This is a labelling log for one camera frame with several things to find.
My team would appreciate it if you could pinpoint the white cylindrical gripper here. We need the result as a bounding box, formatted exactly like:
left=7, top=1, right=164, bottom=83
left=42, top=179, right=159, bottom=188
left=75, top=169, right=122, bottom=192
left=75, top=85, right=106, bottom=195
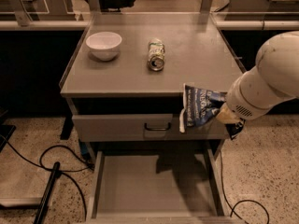
left=216, top=67, right=294, bottom=124

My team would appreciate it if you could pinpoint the blue chip bag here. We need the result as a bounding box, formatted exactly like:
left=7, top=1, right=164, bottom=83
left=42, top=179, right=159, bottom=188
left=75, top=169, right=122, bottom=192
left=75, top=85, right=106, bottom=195
left=179, top=84, right=245, bottom=140

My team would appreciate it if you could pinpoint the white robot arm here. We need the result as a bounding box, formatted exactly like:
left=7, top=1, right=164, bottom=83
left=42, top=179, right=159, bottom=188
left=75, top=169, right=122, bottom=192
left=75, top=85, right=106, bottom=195
left=216, top=31, right=299, bottom=124

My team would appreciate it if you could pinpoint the grey top drawer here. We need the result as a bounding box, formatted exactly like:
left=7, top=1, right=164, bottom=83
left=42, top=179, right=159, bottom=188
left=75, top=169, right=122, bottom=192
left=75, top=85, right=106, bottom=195
left=72, top=114, right=229, bottom=142

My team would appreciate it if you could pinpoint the grey drawer cabinet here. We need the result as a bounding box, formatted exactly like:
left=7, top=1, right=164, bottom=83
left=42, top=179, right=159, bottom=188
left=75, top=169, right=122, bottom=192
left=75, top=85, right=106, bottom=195
left=59, top=12, right=256, bottom=224

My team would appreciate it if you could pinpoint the open grey middle drawer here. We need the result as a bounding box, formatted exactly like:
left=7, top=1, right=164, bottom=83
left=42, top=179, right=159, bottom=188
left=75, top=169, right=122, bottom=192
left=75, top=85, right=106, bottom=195
left=86, top=150, right=233, bottom=224

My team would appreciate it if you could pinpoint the green white soda can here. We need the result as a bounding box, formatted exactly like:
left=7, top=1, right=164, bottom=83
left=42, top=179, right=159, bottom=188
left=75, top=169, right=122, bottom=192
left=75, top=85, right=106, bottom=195
left=148, top=38, right=165, bottom=72

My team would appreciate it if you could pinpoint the white ceramic bowl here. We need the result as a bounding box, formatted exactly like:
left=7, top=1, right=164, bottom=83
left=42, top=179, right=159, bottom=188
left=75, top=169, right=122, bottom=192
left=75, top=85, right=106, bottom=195
left=86, top=32, right=122, bottom=61

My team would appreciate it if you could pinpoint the black bar on floor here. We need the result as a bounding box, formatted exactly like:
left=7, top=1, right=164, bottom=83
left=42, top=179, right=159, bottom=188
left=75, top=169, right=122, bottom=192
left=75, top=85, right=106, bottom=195
left=34, top=161, right=60, bottom=224

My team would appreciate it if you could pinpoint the black drawer handle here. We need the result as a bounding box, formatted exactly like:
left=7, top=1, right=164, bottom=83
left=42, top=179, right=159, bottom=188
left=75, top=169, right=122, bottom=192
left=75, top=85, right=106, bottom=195
left=144, top=122, right=171, bottom=132

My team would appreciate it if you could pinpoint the black floor cable right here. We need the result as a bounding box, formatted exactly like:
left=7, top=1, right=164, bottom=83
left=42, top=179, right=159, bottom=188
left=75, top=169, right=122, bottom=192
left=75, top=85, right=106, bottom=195
left=220, top=150, right=271, bottom=224

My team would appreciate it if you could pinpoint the black floor cable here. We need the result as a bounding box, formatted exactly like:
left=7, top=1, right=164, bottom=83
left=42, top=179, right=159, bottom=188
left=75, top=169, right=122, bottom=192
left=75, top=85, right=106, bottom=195
left=0, top=133, right=95, bottom=219
left=220, top=150, right=271, bottom=224

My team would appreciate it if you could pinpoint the black floor cable left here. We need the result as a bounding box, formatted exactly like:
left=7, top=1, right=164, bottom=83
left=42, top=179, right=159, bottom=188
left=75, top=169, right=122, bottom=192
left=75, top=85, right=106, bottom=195
left=0, top=133, right=95, bottom=219

